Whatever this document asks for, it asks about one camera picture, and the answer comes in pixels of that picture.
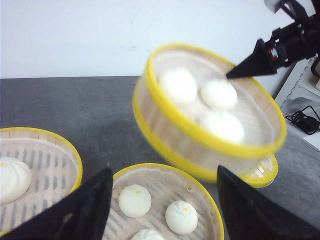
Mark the large white steamed bun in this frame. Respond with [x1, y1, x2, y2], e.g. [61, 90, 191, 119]
[0, 157, 32, 205]

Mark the small white bun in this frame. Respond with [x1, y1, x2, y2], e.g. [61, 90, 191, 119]
[118, 184, 152, 218]
[165, 200, 198, 235]
[131, 229, 164, 240]

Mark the steamer basket with small buns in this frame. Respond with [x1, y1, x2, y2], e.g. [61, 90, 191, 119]
[102, 163, 225, 240]

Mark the steamer basket with three buns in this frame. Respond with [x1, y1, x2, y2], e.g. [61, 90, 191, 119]
[132, 43, 287, 182]

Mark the steamer basket with one bun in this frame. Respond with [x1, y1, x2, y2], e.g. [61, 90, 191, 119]
[0, 127, 83, 235]

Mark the black cable bundle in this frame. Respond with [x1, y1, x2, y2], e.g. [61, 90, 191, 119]
[285, 105, 320, 136]

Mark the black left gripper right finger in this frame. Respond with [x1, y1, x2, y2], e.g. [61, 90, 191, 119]
[217, 165, 320, 240]

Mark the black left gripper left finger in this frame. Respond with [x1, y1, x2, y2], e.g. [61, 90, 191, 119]
[1, 168, 113, 240]

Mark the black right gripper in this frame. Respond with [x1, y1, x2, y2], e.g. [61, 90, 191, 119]
[225, 0, 320, 79]

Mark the woven bamboo steamer lid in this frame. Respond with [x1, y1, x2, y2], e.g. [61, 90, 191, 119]
[240, 154, 279, 188]

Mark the white bun in lifted basket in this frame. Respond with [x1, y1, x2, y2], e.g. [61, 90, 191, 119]
[200, 79, 238, 110]
[158, 67, 198, 105]
[198, 110, 245, 144]

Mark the white shelf furniture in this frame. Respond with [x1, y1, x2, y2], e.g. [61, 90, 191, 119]
[275, 57, 320, 151]

